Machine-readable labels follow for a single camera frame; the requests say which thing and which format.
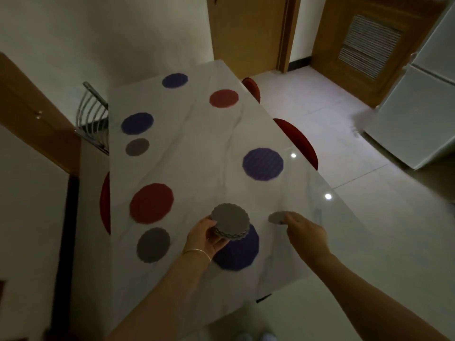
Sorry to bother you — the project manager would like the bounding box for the person's right hand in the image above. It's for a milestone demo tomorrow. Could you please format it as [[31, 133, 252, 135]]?
[[282, 212, 332, 262]]

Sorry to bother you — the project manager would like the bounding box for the person's left hand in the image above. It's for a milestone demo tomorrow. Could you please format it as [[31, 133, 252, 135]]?
[[182, 216, 230, 262]]

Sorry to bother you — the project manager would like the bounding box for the single grey round coaster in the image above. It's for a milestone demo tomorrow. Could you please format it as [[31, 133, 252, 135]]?
[[125, 138, 150, 157], [136, 227, 171, 264], [268, 211, 296, 226]]

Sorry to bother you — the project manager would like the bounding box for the stack of grey scalloped coasters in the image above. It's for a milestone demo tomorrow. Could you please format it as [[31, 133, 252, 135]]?
[[210, 203, 251, 242]]

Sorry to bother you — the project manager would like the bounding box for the person's left forearm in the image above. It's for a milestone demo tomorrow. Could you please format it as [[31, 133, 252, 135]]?
[[106, 250, 212, 341]]

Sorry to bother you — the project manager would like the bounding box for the person's right forearm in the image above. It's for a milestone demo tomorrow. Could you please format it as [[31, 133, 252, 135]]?
[[308, 252, 450, 341]]

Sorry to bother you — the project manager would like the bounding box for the large purple round mat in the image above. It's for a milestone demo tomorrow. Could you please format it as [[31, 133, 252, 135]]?
[[213, 224, 260, 271], [162, 73, 189, 89], [242, 148, 284, 182], [121, 112, 154, 135]]

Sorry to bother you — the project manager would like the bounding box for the large red round mat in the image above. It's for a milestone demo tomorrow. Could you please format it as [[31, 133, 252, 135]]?
[[209, 89, 239, 109], [129, 183, 175, 224]]

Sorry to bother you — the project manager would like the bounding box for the red chair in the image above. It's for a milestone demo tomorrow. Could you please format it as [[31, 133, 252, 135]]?
[[242, 77, 261, 104], [273, 118, 319, 171], [100, 171, 111, 235]]

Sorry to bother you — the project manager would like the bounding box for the metal slatted chair back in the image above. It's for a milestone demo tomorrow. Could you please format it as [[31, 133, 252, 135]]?
[[74, 81, 109, 155]]

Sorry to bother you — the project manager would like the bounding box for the wooden door with vent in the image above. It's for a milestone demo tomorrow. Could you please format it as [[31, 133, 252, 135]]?
[[310, 0, 449, 108]]

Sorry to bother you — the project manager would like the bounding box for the white refrigerator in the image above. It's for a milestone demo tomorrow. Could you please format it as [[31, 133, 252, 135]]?
[[362, 3, 455, 171]]

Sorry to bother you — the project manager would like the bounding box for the white louvred vent grille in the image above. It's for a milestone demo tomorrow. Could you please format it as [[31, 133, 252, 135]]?
[[338, 15, 406, 81]]

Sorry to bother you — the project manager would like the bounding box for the plain wooden door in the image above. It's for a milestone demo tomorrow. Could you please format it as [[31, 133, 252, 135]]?
[[206, 0, 288, 77]]

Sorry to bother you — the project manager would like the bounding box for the thin gold bracelet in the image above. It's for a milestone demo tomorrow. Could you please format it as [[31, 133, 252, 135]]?
[[182, 248, 212, 262]]

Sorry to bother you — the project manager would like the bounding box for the wooden door frame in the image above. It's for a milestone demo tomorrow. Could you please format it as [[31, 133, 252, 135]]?
[[277, 0, 302, 74]]

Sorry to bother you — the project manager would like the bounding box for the wooden wall cabinet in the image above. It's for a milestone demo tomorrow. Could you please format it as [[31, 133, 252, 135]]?
[[0, 52, 83, 176]]

